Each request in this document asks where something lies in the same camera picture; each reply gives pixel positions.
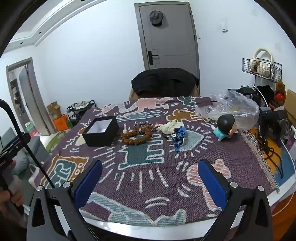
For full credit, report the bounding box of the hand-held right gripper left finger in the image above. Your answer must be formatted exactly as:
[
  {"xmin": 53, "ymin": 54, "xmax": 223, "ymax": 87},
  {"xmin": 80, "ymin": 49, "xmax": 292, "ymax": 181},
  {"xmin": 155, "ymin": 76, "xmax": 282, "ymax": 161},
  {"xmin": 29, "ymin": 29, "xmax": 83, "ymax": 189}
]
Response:
[{"xmin": 26, "ymin": 159, "xmax": 103, "ymax": 241}]

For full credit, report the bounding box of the open cardboard box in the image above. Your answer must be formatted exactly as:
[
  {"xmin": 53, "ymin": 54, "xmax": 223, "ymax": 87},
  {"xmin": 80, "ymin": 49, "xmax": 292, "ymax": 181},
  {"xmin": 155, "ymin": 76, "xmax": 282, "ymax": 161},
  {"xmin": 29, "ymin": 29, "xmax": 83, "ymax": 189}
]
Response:
[{"xmin": 47, "ymin": 102, "xmax": 62, "ymax": 121}]

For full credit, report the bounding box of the black jacket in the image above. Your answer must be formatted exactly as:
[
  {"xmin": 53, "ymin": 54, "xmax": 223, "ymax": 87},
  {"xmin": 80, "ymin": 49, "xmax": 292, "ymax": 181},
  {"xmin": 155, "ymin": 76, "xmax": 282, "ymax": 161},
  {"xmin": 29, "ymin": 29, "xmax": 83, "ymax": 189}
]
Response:
[{"xmin": 131, "ymin": 68, "xmax": 200, "ymax": 97}]

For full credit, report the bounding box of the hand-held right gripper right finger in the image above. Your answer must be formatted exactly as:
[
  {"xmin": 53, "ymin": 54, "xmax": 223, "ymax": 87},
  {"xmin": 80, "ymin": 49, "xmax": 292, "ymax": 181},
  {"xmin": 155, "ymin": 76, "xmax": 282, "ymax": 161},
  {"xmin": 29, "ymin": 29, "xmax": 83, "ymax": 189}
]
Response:
[{"xmin": 198, "ymin": 159, "xmax": 274, "ymax": 241}]

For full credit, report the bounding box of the grey side door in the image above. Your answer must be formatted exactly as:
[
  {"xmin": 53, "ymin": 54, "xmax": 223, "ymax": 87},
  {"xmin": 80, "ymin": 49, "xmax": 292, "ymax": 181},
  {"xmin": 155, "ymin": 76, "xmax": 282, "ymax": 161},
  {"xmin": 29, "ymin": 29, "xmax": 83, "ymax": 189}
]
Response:
[{"xmin": 6, "ymin": 57, "xmax": 51, "ymax": 136}]

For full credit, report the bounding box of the printed purple blanket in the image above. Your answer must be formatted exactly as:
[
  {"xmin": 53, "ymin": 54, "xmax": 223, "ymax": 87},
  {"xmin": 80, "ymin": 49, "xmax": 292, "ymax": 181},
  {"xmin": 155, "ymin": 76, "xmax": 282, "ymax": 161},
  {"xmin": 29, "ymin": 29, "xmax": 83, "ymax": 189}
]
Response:
[{"xmin": 35, "ymin": 96, "xmax": 280, "ymax": 227}]

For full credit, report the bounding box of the brown cardboard box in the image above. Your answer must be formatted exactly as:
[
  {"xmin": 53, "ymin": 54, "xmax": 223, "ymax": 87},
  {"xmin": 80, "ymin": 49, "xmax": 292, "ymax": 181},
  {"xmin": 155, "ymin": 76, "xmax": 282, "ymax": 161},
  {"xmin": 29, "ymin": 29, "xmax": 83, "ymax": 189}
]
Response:
[{"xmin": 283, "ymin": 89, "xmax": 296, "ymax": 121}]

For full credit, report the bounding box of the black shoe rack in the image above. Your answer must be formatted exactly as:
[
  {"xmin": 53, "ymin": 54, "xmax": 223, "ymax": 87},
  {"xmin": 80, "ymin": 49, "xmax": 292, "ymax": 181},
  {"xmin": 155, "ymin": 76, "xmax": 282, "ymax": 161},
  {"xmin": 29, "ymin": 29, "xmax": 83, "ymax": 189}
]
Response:
[{"xmin": 67, "ymin": 100, "xmax": 97, "ymax": 128}]

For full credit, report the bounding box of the white handbag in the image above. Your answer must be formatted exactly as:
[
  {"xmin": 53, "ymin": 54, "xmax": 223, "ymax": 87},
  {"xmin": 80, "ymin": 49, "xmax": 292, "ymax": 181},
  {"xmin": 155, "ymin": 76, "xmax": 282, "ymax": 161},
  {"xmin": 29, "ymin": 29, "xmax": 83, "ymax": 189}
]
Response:
[{"xmin": 251, "ymin": 48, "xmax": 277, "ymax": 78}]

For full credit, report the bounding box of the grey sofa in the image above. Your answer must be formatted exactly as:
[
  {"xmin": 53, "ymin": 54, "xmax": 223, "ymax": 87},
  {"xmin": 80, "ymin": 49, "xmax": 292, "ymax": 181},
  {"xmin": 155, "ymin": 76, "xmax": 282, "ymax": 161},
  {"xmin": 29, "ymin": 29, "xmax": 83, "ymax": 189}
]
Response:
[{"xmin": 0, "ymin": 127, "xmax": 49, "ymax": 178}]

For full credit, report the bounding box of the black wire basket rack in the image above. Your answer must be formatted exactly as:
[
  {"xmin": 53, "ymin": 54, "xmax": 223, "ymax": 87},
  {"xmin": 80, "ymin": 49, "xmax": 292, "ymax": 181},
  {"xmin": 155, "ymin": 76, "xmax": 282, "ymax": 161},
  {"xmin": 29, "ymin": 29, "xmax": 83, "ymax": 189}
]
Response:
[{"xmin": 242, "ymin": 58, "xmax": 282, "ymax": 83}]

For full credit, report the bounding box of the brown plush toy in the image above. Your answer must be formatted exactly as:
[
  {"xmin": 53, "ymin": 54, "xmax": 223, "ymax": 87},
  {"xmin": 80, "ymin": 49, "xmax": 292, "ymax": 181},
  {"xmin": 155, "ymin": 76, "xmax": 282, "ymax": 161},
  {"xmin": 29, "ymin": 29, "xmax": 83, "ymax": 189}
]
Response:
[{"xmin": 275, "ymin": 81, "xmax": 286, "ymax": 102}]

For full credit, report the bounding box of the clear plastic bag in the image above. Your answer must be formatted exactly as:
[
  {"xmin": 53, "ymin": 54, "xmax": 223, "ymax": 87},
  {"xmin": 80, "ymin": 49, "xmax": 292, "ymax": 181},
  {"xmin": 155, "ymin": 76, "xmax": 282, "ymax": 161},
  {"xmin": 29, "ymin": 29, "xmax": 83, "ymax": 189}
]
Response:
[{"xmin": 195, "ymin": 90, "xmax": 260, "ymax": 133}]

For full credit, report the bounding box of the black machine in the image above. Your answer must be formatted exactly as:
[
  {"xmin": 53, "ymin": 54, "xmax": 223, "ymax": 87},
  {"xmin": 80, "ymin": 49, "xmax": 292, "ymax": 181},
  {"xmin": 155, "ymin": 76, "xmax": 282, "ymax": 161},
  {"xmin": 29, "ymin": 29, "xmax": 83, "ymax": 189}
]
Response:
[{"xmin": 258, "ymin": 107, "xmax": 288, "ymax": 154}]

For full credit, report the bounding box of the person's left hand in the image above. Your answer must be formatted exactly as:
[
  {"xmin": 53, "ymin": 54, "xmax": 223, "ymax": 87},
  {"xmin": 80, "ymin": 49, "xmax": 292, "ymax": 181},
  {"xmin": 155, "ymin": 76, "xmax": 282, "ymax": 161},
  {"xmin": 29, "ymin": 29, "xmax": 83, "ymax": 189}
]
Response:
[{"xmin": 0, "ymin": 160, "xmax": 25, "ymax": 224}]

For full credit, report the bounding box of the black-haired doll figurine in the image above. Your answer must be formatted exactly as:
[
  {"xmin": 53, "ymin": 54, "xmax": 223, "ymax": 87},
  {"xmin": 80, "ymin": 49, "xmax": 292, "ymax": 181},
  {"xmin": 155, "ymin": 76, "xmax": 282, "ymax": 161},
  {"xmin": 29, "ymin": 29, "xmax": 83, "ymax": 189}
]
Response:
[{"xmin": 212, "ymin": 114, "xmax": 237, "ymax": 141}]

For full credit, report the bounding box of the black door handle lock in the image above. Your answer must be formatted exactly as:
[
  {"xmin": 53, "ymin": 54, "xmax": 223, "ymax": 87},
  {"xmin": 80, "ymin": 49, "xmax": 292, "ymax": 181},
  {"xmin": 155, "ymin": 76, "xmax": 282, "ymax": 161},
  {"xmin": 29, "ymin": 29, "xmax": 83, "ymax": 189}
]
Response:
[{"xmin": 147, "ymin": 50, "xmax": 159, "ymax": 65}]

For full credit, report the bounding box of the dark multicoloured bead necklace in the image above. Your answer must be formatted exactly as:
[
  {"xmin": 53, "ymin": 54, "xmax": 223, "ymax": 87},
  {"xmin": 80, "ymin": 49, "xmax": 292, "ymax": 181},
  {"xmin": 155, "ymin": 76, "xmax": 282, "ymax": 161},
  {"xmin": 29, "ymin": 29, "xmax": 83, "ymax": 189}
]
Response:
[{"xmin": 134, "ymin": 122, "xmax": 155, "ymax": 138}]

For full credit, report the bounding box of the white tote bag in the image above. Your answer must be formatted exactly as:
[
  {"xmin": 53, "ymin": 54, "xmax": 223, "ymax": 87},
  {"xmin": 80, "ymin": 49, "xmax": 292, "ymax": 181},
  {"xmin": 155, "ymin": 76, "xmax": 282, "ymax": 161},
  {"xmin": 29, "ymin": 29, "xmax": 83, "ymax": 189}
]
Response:
[{"xmin": 29, "ymin": 163, "xmax": 45, "ymax": 184}]

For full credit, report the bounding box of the blue bead bracelet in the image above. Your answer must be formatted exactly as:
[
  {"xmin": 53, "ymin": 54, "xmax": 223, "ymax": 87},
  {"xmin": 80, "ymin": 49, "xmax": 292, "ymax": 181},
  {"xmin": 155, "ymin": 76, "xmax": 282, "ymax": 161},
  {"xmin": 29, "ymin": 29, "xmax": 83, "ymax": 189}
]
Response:
[{"xmin": 171, "ymin": 127, "xmax": 187, "ymax": 152}]

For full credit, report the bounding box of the black jewelry box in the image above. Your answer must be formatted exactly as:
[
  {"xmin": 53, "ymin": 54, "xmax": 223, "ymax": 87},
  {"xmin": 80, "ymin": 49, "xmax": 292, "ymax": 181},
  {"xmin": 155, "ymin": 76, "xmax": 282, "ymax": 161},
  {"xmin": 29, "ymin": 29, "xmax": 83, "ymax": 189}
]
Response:
[{"xmin": 82, "ymin": 115, "xmax": 120, "ymax": 147}]

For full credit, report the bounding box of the grey cap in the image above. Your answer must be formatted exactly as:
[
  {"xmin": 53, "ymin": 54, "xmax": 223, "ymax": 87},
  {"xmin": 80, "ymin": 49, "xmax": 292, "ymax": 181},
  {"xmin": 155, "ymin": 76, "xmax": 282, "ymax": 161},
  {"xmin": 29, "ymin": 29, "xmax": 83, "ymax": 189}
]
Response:
[{"xmin": 149, "ymin": 10, "xmax": 164, "ymax": 26}]

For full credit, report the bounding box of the orange bag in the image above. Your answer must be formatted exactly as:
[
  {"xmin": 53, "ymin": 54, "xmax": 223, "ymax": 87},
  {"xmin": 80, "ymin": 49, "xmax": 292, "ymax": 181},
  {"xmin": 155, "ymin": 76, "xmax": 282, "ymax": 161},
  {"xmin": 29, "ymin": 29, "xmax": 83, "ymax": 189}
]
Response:
[{"xmin": 54, "ymin": 114, "xmax": 70, "ymax": 131}]

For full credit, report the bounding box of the green printed mat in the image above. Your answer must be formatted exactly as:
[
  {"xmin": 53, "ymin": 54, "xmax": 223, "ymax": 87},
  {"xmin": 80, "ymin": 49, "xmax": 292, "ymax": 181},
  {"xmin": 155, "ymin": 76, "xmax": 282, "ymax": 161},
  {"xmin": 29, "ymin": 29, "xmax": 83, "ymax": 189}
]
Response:
[{"xmin": 46, "ymin": 131, "xmax": 67, "ymax": 153}]

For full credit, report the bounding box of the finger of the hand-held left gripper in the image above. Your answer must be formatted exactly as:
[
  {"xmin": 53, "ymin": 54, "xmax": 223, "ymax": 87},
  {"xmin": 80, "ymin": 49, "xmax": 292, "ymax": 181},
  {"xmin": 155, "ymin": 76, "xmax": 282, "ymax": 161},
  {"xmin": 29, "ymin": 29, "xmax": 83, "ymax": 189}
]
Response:
[{"xmin": 0, "ymin": 133, "xmax": 31, "ymax": 160}]

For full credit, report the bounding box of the black bag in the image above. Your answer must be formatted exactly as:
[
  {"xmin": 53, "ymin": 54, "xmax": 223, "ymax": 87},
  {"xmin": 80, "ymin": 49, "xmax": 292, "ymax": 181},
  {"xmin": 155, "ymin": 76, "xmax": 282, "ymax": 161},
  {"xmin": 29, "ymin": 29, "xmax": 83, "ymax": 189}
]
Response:
[{"xmin": 256, "ymin": 85, "xmax": 275, "ymax": 107}]

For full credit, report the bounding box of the brown bead bracelet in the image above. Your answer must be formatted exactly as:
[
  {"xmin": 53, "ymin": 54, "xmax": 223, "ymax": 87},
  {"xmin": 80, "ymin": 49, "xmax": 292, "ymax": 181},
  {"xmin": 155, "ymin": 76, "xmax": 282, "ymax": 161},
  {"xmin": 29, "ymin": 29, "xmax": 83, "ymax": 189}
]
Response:
[{"xmin": 120, "ymin": 124, "xmax": 155, "ymax": 146}]

